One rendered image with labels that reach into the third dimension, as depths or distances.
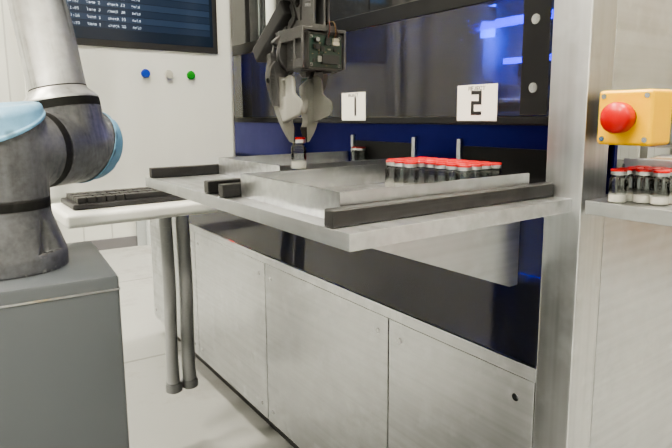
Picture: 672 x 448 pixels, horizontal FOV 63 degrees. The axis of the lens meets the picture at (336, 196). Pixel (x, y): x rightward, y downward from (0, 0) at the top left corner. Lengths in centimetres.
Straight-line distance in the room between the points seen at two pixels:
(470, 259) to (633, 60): 38
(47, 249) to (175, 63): 79
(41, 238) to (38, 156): 11
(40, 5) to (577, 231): 87
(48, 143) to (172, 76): 70
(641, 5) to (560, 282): 43
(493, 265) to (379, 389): 50
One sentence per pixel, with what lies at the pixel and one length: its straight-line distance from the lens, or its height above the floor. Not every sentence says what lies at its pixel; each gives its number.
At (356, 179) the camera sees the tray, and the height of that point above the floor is 89.
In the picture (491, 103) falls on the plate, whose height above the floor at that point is 102.
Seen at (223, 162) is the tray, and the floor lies 91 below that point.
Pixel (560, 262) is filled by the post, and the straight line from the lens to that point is 89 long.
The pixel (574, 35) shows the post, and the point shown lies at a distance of 87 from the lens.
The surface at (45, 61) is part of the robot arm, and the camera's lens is 98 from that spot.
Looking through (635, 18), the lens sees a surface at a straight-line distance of 96.
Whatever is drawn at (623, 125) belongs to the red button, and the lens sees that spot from 79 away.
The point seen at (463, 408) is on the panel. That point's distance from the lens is 110.
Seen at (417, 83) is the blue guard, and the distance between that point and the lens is 106.
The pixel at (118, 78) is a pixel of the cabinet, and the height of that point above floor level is 110.
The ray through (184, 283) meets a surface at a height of 51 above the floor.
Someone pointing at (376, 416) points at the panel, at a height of 34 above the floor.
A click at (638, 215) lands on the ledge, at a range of 82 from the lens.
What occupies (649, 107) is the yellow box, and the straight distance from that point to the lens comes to 80.
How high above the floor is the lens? 100
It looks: 8 degrees down
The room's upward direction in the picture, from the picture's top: straight up
